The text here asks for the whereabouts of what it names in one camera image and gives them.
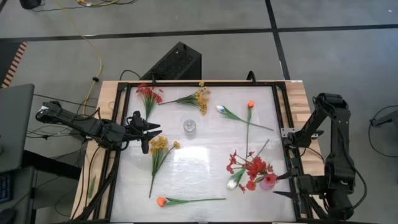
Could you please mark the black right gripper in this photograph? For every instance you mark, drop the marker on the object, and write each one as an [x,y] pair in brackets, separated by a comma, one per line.
[311,185]

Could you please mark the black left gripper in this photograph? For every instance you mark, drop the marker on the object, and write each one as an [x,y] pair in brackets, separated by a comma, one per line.
[136,124]

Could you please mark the yellow artificial flower bunch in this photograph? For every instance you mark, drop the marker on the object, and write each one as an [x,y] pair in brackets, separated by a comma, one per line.
[159,146]
[199,99]

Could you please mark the pink glass vase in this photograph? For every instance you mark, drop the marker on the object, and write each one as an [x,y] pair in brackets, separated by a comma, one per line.
[265,186]

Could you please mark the orange artificial tulip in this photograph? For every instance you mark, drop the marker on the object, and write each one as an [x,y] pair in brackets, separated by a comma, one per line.
[161,202]
[251,104]

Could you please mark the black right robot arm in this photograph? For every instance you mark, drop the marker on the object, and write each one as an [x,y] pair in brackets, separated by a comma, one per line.
[339,161]

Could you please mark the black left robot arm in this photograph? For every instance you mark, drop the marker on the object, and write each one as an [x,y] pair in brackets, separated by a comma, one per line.
[77,123]

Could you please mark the clear glass vase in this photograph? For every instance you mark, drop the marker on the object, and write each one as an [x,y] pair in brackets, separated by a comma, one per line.
[189,127]

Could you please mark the silver mounting plate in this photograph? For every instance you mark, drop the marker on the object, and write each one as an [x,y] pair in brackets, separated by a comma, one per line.
[285,132]

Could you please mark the white tulip with blue tip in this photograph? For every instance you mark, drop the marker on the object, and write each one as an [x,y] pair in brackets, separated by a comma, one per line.
[220,108]

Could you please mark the black computer tower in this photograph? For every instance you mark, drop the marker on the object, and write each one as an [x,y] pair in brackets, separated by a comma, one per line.
[177,62]

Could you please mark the loose green leaf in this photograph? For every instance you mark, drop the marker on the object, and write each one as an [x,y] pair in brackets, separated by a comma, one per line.
[92,186]

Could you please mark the black side desk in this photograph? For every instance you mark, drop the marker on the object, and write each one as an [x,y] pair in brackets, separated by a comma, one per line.
[49,165]

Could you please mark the grey laptop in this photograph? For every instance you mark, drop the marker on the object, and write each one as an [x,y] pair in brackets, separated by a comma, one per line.
[15,124]

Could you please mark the dark keyboard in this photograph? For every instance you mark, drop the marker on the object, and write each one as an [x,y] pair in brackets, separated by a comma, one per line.
[4,188]

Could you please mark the black computer mouse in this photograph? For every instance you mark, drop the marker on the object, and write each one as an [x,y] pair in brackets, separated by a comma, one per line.
[7,216]

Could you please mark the black round object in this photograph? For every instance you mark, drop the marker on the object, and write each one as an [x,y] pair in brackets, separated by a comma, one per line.
[29,3]

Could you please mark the small black frame clamp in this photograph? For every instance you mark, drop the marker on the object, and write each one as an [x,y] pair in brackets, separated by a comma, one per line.
[153,80]

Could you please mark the black metal table frame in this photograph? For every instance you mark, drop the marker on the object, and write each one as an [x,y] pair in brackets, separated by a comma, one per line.
[202,84]

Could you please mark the black arched frame clamp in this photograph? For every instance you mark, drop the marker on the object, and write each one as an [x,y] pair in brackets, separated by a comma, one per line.
[248,76]

